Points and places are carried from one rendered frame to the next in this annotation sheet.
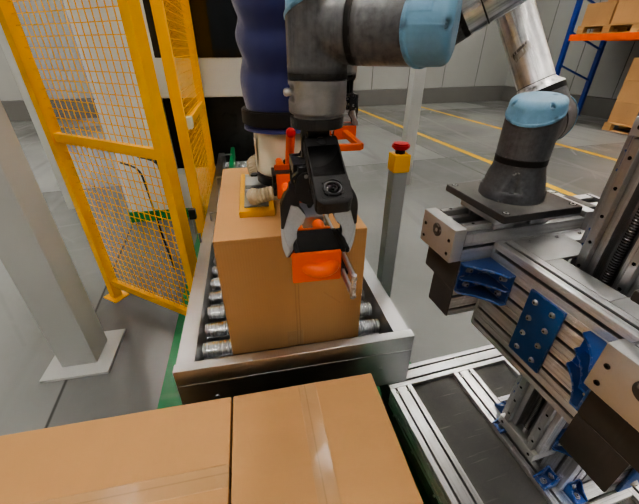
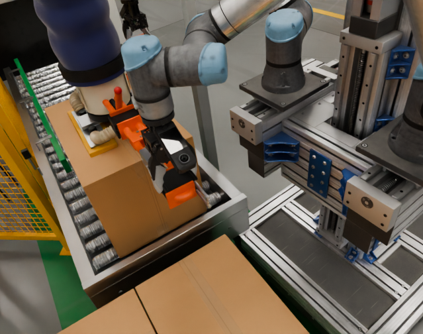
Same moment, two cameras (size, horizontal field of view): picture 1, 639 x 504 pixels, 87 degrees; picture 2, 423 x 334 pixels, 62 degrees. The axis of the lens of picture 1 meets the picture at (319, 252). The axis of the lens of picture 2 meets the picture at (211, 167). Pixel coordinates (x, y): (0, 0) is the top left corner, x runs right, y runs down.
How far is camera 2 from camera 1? 0.37 m
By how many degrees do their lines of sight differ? 16
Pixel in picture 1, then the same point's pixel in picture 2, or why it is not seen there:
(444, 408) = (281, 235)
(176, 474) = not seen: outside the picture
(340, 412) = (213, 268)
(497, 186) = (273, 83)
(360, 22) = (176, 74)
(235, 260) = (103, 193)
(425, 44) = (214, 80)
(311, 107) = (156, 114)
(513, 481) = (333, 264)
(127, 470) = not seen: outside the picture
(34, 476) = not seen: outside the picture
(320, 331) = (179, 217)
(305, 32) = (143, 81)
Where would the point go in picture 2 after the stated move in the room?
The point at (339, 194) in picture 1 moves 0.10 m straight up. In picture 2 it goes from (189, 161) to (180, 121)
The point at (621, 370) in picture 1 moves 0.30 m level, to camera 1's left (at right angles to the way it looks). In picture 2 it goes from (355, 193) to (250, 234)
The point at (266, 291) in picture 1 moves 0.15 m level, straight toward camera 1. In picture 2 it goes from (132, 205) to (149, 233)
